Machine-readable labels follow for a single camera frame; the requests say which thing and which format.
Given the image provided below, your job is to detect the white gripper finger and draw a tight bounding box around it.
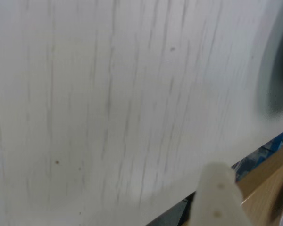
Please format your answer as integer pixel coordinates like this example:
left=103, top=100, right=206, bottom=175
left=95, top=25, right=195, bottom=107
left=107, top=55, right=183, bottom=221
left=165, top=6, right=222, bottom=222
left=190, top=162, right=251, bottom=226

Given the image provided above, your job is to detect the brown cardboard box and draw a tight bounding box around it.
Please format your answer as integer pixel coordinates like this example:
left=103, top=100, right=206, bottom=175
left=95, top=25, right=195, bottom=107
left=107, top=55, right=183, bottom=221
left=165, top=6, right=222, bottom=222
left=235, top=139, right=283, bottom=226

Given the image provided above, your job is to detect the blue clutter under table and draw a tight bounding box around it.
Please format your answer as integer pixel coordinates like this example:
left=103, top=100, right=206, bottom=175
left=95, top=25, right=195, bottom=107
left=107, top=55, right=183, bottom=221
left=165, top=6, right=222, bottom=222
left=231, top=126, right=283, bottom=181

